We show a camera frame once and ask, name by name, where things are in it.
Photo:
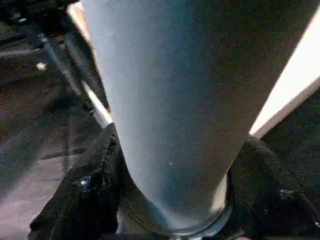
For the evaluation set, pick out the black mat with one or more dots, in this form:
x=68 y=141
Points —
x=25 y=125

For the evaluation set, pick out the white plastic table leg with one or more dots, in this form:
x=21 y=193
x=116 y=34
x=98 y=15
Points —
x=180 y=100

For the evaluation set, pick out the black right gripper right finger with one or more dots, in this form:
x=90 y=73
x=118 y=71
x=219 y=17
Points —
x=270 y=200

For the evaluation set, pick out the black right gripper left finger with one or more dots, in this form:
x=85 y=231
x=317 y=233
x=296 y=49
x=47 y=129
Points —
x=87 y=195

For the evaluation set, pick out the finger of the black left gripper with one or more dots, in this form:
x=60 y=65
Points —
x=60 y=70
x=90 y=77

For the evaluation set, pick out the white plastic table top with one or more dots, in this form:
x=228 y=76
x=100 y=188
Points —
x=287 y=87

